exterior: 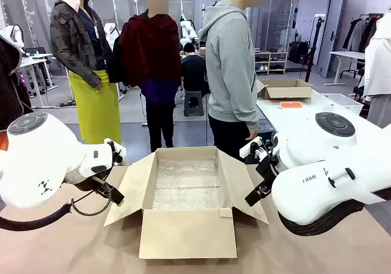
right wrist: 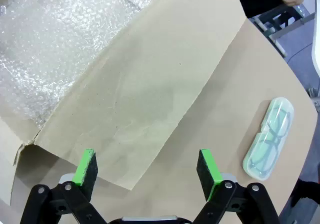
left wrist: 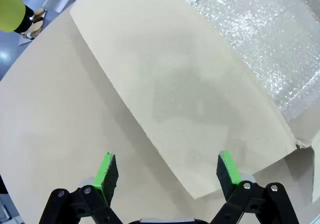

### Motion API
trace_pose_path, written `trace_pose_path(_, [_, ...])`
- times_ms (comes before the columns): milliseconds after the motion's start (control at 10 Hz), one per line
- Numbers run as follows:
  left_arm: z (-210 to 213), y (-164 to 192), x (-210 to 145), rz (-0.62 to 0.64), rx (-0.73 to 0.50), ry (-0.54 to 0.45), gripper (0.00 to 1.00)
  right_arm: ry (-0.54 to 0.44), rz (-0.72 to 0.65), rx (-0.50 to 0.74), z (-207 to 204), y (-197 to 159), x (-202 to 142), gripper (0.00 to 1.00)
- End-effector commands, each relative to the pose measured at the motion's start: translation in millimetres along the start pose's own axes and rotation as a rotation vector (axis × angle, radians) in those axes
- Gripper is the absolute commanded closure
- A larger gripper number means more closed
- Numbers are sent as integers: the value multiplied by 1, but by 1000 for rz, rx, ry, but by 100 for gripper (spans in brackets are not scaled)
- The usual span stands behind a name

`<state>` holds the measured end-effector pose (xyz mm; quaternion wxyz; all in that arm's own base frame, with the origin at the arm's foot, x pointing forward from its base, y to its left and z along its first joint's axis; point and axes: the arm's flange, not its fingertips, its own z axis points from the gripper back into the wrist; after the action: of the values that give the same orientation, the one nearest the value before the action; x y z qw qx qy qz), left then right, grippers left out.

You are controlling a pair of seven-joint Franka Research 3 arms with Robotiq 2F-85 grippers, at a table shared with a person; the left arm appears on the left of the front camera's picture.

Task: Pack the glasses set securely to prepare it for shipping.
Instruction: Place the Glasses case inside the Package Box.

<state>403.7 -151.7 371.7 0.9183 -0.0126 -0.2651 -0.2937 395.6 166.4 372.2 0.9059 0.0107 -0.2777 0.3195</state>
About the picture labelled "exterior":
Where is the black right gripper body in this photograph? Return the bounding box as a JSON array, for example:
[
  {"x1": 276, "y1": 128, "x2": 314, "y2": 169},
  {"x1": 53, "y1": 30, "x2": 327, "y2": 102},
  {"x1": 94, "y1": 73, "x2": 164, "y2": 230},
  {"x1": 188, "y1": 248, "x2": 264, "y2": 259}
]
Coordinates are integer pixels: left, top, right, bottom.
[{"x1": 255, "y1": 155, "x2": 280, "y2": 191}]

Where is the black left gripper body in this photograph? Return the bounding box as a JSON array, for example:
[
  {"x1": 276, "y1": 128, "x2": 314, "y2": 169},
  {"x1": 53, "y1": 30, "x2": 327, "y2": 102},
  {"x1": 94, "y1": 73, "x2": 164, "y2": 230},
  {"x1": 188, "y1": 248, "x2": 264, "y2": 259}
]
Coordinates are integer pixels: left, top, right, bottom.
[{"x1": 64, "y1": 166, "x2": 113, "y2": 193}]

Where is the person's right forearm grey sleeve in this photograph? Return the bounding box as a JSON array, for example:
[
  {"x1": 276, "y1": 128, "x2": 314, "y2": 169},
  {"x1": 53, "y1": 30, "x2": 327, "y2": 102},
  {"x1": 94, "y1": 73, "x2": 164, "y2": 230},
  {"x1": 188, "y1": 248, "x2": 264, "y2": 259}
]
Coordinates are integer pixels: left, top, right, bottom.
[{"x1": 236, "y1": 84, "x2": 261, "y2": 131}]

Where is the black shoulder bag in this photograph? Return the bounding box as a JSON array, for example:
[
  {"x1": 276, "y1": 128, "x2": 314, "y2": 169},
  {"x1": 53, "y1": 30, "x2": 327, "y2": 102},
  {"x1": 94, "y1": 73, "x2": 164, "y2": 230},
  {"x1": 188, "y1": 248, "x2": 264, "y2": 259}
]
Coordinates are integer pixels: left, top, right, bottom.
[{"x1": 108, "y1": 35, "x2": 130, "y2": 87}]

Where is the white work table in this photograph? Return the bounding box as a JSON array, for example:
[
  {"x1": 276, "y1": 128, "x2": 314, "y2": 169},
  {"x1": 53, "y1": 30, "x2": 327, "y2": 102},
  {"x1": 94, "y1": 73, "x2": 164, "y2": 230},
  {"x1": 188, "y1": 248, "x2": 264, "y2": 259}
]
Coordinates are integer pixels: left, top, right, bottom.
[{"x1": 255, "y1": 89, "x2": 391, "y2": 140}]

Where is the orange tray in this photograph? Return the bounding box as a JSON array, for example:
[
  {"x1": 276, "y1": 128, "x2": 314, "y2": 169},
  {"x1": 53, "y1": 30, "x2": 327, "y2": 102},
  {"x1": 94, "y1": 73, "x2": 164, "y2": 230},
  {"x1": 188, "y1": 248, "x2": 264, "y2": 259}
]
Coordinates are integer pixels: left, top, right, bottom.
[{"x1": 280, "y1": 100, "x2": 304, "y2": 110}]

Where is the bubble wrap box liner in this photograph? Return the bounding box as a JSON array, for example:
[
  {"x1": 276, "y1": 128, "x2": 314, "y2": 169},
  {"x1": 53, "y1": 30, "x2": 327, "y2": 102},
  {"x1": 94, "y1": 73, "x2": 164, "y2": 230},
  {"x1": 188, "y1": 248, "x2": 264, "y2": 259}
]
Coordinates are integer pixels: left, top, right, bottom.
[{"x1": 152, "y1": 158, "x2": 227, "y2": 210}]

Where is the small open cardboard box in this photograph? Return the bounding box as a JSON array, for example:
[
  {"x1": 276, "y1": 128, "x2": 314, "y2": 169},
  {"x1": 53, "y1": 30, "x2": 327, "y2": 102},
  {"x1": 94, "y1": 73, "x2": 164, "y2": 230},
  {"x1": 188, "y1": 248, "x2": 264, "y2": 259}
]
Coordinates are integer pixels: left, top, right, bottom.
[{"x1": 256, "y1": 78, "x2": 313, "y2": 101}]

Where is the open brown cardboard box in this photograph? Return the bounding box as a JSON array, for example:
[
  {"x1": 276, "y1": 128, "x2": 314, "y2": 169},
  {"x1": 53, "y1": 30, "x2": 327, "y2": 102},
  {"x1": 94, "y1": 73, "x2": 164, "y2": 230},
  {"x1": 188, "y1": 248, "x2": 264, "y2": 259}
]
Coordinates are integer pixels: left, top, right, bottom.
[{"x1": 103, "y1": 146, "x2": 269, "y2": 260}]

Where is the grey plastic stool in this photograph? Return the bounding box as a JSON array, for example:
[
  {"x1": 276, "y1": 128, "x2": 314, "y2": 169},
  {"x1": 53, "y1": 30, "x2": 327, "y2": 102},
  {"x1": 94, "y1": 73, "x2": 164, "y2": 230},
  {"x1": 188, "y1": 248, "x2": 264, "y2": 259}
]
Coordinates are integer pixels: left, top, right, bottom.
[{"x1": 183, "y1": 90, "x2": 205, "y2": 117}]

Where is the white plastic basket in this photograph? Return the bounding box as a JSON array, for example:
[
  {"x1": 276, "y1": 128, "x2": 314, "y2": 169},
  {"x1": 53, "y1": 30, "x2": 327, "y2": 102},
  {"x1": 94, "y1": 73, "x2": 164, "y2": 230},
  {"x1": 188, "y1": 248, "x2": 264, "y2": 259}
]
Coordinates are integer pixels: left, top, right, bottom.
[{"x1": 310, "y1": 92, "x2": 365, "y2": 116}]

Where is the wooden shoe rack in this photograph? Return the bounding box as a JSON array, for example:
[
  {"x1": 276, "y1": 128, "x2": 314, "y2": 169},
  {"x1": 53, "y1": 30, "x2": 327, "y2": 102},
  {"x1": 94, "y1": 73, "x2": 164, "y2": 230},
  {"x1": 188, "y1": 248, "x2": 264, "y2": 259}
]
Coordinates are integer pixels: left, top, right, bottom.
[{"x1": 254, "y1": 51, "x2": 289, "y2": 75}]

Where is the person in grey hoodie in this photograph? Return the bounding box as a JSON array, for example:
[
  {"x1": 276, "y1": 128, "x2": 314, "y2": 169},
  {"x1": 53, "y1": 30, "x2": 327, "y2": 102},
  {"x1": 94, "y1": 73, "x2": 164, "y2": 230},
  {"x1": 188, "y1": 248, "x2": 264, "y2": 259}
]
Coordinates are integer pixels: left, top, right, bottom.
[{"x1": 197, "y1": 0, "x2": 264, "y2": 165}]

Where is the black suitcase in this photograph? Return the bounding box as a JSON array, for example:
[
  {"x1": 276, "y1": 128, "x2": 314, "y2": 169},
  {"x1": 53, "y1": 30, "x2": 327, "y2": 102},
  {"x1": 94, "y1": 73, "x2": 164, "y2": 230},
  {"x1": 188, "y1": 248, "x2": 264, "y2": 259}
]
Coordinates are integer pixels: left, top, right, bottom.
[{"x1": 288, "y1": 40, "x2": 311, "y2": 64}]

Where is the seated person in black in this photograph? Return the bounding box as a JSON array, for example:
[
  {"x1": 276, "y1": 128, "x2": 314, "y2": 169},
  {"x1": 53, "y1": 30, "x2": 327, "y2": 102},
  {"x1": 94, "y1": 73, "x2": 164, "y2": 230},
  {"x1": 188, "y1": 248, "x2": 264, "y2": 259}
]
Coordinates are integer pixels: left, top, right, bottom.
[{"x1": 181, "y1": 42, "x2": 209, "y2": 92}]

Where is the black light stand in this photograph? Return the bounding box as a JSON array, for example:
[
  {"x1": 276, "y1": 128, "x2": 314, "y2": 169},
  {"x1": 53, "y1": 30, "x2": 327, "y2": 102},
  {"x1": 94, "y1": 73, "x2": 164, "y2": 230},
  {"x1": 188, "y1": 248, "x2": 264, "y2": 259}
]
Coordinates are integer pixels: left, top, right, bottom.
[{"x1": 304, "y1": 13, "x2": 325, "y2": 84}]

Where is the white desk with metal legs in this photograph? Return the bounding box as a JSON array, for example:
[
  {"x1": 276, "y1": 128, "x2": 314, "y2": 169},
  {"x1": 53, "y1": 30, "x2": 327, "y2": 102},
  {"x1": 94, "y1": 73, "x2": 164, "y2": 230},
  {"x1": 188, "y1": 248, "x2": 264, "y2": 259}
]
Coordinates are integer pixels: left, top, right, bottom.
[{"x1": 17, "y1": 53, "x2": 59, "y2": 108}]

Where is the mannequin camo jacket yellow skirt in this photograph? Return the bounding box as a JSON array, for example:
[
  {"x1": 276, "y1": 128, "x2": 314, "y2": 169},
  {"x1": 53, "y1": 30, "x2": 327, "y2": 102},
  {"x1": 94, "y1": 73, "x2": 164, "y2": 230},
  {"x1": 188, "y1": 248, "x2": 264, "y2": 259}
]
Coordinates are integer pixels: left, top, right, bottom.
[{"x1": 49, "y1": 0, "x2": 123, "y2": 146}]

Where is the long white table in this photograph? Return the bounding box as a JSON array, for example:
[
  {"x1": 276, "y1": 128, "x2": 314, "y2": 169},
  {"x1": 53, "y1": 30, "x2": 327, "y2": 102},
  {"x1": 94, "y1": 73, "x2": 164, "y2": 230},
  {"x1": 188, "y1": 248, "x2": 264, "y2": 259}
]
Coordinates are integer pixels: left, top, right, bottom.
[{"x1": 324, "y1": 51, "x2": 367, "y2": 87}]

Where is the mannequin dark red cape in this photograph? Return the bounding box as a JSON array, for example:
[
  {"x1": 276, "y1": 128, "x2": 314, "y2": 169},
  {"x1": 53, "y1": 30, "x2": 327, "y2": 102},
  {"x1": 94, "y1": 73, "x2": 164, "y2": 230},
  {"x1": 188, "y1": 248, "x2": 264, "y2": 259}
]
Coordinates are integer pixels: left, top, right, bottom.
[{"x1": 118, "y1": 0, "x2": 183, "y2": 153}]

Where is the grey door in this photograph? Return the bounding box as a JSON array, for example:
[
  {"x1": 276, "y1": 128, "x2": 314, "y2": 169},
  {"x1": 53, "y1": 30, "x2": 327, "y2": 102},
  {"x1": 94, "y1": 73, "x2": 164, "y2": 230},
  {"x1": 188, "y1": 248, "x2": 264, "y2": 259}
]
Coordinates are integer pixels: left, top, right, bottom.
[{"x1": 294, "y1": 0, "x2": 346, "y2": 79}]

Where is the mannequin white garment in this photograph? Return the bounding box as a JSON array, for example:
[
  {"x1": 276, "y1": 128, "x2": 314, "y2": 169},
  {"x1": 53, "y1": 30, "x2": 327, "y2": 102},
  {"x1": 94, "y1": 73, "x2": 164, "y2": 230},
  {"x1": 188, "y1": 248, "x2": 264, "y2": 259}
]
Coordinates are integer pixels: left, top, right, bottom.
[{"x1": 362, "y1": 9, "x2": 391, "y2": 128}]

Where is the clothing rack with garments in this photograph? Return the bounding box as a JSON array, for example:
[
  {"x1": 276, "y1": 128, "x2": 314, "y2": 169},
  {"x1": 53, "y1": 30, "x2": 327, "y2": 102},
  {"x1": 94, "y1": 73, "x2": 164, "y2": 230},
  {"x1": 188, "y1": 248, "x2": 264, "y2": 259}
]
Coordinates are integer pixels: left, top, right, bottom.
[{"x1": 342, "y1": 12, "x2": 386, "y2": 53}]

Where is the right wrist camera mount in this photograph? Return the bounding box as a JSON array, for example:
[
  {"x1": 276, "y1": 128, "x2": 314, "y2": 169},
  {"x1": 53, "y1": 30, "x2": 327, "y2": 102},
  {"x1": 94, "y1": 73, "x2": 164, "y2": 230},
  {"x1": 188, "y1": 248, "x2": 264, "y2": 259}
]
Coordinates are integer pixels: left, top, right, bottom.
[{"x1": 239, "y1": 136, "x2": 270, "y2": 162}]

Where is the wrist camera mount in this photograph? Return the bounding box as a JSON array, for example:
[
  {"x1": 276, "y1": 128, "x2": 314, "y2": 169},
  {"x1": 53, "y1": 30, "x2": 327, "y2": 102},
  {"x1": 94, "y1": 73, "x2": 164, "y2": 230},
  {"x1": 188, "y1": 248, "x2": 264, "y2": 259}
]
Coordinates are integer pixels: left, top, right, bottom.
[
  {"x1": 239, "y1": 136, "x2": 270, "y2": 162},
  {"x1": 103, "y1": 138, "x2": 128, "y2": 166}
]

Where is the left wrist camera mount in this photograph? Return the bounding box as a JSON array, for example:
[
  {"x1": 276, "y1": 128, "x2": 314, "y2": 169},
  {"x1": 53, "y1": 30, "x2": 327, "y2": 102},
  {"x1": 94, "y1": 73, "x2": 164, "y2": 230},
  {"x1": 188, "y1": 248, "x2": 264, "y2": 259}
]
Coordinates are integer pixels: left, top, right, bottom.
[{"x1": 103, "y1": 138, "x2": 128, "y2": 166}]

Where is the left arm black cable sleeve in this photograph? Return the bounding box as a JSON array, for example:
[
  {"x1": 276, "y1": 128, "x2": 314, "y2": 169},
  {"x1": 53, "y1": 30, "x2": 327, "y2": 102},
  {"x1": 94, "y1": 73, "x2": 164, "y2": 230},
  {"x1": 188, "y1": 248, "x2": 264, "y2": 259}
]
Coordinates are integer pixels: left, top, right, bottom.
[{"x1": 0, "y1": 202, "x2": 74, "y2": 232}]

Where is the arm black cable sleeve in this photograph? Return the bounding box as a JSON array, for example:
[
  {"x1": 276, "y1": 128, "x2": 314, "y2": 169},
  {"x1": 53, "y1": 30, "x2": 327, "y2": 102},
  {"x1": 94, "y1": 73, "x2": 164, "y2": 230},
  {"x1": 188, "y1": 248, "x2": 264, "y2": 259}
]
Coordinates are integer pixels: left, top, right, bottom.
[
  {"x1": 278, "y1": 199, "x2": 366, "y2": 237},
  {"x1": 0, "y1": 202, "x2": 74, "y2": 232}
]

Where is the right arm black cable sleeve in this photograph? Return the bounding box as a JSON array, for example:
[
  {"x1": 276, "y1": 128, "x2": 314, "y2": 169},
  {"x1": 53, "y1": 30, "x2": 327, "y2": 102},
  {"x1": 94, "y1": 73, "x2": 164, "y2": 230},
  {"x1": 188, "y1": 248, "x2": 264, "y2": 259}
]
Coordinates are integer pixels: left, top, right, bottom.
[{"x1": 278, "y1": 199, "x2": 366, "y2": 237}]

